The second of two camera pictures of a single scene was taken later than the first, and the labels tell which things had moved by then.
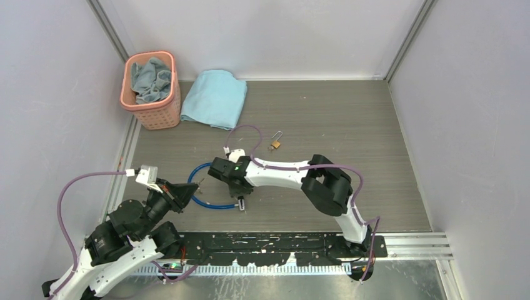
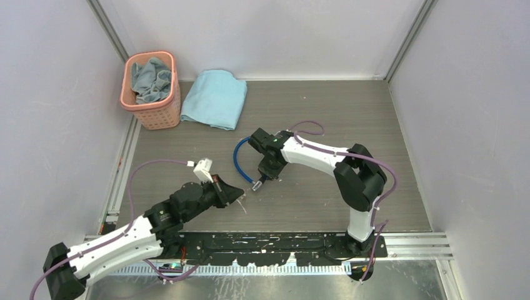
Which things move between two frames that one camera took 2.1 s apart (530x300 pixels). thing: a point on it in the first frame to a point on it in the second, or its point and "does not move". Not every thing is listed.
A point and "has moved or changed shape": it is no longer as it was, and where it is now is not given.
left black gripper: [178, 195] to [225, 194]
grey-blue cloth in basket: [151, 81] does not move
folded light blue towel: [216, 98] does not move
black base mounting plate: [274, 249] does not move
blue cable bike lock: [240, 202] has moved or changed shape
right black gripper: [235, 192] to [264, 170]
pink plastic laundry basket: [162, 114] does not move
